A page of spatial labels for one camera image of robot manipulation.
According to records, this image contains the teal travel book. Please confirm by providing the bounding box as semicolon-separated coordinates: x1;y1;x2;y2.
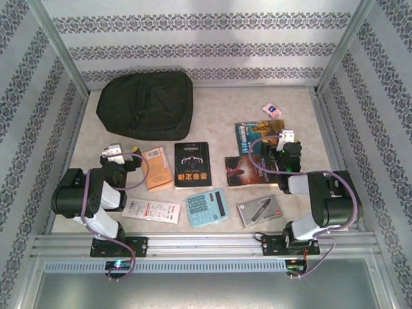
234;119;287;158

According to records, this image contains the orange paperback book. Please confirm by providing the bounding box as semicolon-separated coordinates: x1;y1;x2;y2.
141;147;174;193

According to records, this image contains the Three Days To See book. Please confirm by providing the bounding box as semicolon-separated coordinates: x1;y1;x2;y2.
224;154;284;189

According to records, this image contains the pink eraser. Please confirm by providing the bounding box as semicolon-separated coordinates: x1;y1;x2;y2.
261;102;285;120

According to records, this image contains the black fabric backpack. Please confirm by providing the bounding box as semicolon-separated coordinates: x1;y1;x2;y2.
96;70;194;142

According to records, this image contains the white plastic packet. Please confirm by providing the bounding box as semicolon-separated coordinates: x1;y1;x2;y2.
121;198;182;224

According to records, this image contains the grey marker pen box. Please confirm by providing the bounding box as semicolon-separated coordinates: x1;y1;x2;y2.
236;195;286;228

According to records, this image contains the black paperback book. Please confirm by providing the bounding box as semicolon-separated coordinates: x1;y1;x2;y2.
173;141;214;191

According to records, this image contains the light blue calculator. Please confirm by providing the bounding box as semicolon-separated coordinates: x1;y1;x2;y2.
185;188;230;228

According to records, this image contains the left controller board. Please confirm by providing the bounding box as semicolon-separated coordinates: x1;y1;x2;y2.
105;259;133;271

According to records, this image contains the controller board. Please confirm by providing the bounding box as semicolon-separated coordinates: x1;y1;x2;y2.
285;258;308;273
105;259;133;271

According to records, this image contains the right controller board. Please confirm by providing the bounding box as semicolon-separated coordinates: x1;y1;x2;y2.
285;258;308;273

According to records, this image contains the grey metal panel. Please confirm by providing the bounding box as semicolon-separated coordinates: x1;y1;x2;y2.
30;257;398;309

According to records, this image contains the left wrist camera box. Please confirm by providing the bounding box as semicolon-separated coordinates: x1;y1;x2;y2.
103;144;126;164

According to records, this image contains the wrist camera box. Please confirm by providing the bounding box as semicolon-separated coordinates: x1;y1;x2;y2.
103;144;126;164
277;128;296;143

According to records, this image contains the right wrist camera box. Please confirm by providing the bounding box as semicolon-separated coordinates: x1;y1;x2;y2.
277;128;296;143

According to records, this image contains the right side aluminium rail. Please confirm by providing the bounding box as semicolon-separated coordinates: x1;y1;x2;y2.
309;91;368;232

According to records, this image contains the left side aluminium rail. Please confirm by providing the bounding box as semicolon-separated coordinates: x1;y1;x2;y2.
44;93;89;234

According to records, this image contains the rear aluminium frame rail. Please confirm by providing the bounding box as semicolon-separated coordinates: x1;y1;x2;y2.
86;84;319;94

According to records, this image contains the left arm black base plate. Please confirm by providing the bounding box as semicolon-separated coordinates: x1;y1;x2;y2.
90;236;149;258

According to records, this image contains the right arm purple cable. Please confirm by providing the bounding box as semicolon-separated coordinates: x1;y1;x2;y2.
248;135;363;281

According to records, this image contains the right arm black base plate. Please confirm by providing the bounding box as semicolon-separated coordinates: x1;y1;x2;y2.
261;233;320;258

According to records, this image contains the aluminium mounting rail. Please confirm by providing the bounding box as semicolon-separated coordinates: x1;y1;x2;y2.
30;231;377;259

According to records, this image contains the grey slotted cable duct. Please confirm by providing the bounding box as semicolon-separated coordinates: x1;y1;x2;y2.
41;259;289;274

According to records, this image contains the right aluminium frame post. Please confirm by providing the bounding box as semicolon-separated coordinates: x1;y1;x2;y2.
315;0;377;97

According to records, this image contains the aluminium frame post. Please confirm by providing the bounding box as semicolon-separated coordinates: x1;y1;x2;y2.
315;0;377;97
25;0;91;96

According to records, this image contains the left aluminium frame post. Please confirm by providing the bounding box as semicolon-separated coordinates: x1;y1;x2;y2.
25;0;91;96

